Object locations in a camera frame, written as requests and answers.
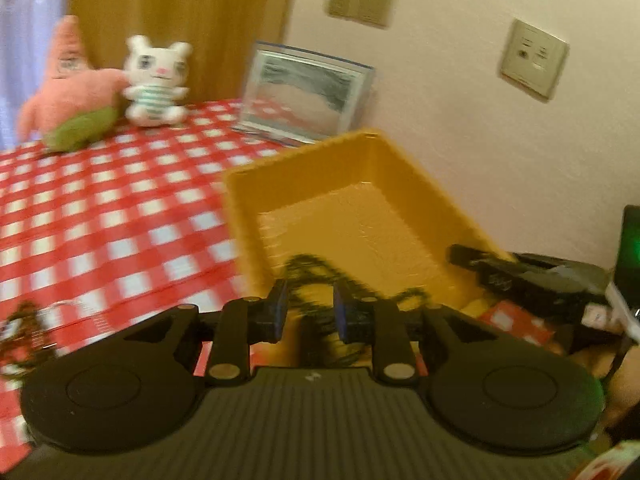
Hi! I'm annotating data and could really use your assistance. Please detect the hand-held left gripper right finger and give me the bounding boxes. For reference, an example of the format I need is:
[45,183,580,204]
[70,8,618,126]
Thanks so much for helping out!
[332,282,501,389]

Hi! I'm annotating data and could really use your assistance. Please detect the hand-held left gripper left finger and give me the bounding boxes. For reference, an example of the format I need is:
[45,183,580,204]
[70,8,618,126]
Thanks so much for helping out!
[122,277,291,387]

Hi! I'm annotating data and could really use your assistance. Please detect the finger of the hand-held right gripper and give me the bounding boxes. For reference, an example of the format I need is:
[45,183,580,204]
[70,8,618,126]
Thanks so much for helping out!
[446,243,521,274]

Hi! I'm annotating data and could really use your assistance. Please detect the brown wooden bead necklace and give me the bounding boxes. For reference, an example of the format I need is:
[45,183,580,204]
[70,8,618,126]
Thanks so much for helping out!
[280,253,432,367]

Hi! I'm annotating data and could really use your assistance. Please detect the yellow plastic tray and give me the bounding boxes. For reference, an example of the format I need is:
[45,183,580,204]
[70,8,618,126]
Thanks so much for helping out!
[221,127,519,319]

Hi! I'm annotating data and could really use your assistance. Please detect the reddish brown bead bracelet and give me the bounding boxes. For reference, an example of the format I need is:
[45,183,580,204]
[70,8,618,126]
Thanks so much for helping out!
[0,300,42,367]

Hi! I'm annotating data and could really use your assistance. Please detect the red white patterned clothing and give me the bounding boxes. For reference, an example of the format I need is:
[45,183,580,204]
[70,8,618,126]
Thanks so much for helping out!
[575,440,640,480]

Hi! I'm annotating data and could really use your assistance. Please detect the red white checkered tablecloth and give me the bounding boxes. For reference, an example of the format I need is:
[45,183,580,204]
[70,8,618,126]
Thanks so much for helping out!
[0,97,556,447]

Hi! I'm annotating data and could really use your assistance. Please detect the white bunny plush toy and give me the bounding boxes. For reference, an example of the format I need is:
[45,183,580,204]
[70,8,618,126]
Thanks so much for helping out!
[121,35,194,129]

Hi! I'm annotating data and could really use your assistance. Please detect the pink starfish plush toy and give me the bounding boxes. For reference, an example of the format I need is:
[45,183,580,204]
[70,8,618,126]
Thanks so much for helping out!
[17,15,129,154]

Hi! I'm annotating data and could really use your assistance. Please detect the brown wooden panel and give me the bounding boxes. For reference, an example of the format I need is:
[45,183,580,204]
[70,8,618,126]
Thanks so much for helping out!
[69,0,304,104]

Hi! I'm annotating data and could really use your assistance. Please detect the pale sheer curtain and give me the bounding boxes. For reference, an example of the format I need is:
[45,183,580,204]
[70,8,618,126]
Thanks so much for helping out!
[0,0,76,154]

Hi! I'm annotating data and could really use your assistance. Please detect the beige wall socket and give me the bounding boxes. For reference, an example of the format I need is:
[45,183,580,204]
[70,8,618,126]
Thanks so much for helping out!
[499,17,571,104]

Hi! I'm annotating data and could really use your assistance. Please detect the clear picture frame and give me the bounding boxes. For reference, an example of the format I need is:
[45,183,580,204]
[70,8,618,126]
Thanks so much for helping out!
[232,41,376,147]

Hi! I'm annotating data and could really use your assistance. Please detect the white pearl necklace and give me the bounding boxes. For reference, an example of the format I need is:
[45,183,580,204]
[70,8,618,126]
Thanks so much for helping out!
[0,301,76,381]

